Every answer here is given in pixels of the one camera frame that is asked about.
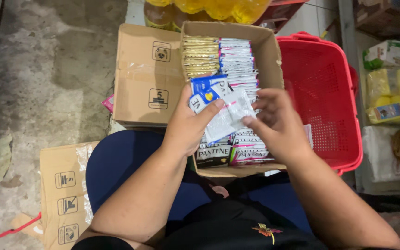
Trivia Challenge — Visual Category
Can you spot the person's left hand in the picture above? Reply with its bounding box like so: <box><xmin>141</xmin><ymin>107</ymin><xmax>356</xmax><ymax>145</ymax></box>
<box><xmin>161</xmin><ymin>83</ymin><xmax>225</xmax><ymax>157</ymax></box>

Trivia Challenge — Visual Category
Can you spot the person's right hand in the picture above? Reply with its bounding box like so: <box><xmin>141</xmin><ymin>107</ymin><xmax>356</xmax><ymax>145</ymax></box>
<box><xmin>242</xmin><ymin>88</ymin><xmax>314</xmax><ymax>164</ymax></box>

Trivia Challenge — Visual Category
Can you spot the blue and white sachet strip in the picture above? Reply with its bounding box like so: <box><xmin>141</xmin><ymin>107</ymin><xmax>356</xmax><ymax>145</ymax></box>
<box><xmin>188</xmin><ymin>74</ymin><xmax>234</xmax><ymax>114</ymax></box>

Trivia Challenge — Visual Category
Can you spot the white translucent sachet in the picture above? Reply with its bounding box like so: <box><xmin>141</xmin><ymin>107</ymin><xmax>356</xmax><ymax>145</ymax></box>
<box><xmin>203</xmin><ymin>88</ymin><xmax>257</xmax><ymax>145</ymax></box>

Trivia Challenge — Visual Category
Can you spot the black sachet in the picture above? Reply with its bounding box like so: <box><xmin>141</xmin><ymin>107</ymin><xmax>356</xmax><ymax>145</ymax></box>
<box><xmin>196</xmin><ymin>145</ymin><xmax>233</xmax><ymax>168</ymax></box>

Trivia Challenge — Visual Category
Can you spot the red plastic basket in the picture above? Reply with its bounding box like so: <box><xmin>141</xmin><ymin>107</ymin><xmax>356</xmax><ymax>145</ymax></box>
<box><xmin>276</xmin><ymin>31</ymin><xmax>364</xmax><ymax>176</ymax></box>

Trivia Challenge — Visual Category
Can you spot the closed cardboard box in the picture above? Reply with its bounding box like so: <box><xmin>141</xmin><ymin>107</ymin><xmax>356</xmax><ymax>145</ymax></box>
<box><xmin>112</xmin><ymin>23</ymin><xmax>187</xmax><ymax>128</ymax></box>

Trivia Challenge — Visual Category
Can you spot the open cardboard box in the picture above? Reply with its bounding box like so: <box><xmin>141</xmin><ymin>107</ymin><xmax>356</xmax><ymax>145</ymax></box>
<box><xmin>180</xmin><ymin>21</ymin><xmax>287</xmax><ymax>178</ymax></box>

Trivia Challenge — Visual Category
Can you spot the row of gold sachets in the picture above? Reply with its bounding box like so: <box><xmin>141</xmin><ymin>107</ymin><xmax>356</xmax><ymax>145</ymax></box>
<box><xmin>182</xmin><ymin>35</ymin><xmax>220</xmax><ymax>78</ymax></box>

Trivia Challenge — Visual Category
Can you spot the pink packet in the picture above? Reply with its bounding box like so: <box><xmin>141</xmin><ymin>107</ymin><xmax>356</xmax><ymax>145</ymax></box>
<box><xmin>101</xmin><ymin>94</ymin><xmax>115</xmax><ymax>114</ymax></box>

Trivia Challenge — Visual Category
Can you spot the row of white pink sachets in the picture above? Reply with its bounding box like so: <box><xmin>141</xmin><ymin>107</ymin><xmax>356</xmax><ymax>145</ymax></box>
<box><xmin>219</xmin><ymin>37</ymin><xmax>275</xmax><ymax>166</ymax></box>

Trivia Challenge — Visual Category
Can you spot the person's black shirt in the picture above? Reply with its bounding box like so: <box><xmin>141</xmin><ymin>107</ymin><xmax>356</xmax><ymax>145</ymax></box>
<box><xmin>71</xmin><ymin>199</ymin><xmax>395</xmax><ymax>250</ymax></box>

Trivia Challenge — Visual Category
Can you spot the shelf with packaged goods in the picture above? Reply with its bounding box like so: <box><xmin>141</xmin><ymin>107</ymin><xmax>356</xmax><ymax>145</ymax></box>
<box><xmin>338</xmin><ymin>0</ymin><xmax>400</xmax><ymax>196</ymax></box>

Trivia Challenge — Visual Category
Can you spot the heap of yellow oil pouches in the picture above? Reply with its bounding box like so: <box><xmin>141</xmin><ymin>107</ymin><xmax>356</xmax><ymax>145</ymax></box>
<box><xmin>144</xmin><ymin>0</ymin><xmax>273</xmax><ymax>32</ymax></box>

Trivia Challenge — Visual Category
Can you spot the flattened cardboard sheet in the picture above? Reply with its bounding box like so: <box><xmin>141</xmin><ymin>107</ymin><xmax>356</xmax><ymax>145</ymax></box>
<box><xmin>11</xmin><ymin>141</ymin><xmax>100</xmax><ymax>250</ymax></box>

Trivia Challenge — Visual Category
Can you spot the red cord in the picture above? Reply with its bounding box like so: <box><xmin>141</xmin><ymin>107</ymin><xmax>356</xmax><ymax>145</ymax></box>
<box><xmin>0</xmin><ymin>212</ymin><xmax>43</xmax><ymax>242</ymax></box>

